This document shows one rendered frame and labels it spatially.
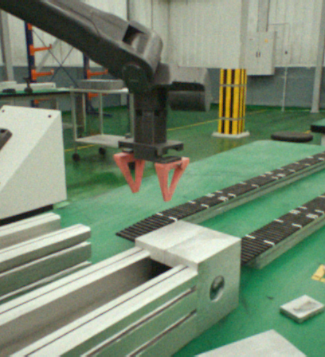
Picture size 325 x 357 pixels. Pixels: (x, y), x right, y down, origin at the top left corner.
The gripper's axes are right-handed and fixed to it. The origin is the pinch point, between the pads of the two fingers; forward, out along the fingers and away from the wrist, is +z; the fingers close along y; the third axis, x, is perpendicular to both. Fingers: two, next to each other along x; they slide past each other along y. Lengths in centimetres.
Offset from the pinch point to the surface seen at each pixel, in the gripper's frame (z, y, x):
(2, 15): -126, -777, 395
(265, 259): 7.9, 20.5, 4.5
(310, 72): -16, -402, 1039
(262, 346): -0.4, 35.3, -25.0
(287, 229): 5.6, 19.8, 13.1
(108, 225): 9.1, -11.0, -0.7
